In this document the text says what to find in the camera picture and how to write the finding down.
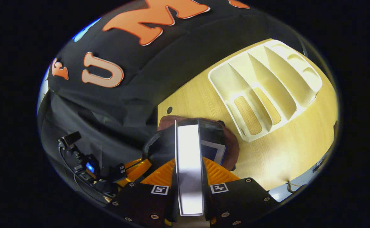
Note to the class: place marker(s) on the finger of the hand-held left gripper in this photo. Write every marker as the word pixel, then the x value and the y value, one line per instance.
pixel 139 171

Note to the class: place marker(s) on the white bookshelf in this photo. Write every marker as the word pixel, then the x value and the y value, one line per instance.
pixel 226 79

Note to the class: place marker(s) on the grey portrait cover book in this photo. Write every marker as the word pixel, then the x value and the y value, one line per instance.
pixel 189 164

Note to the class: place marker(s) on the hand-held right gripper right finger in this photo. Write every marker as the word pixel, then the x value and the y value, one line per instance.
pixel 235 202

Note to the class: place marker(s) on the maroon schoolbag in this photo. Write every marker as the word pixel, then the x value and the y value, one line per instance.
pixel 232 145

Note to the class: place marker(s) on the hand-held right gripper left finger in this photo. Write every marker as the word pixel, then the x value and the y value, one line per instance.
pixel 140 202

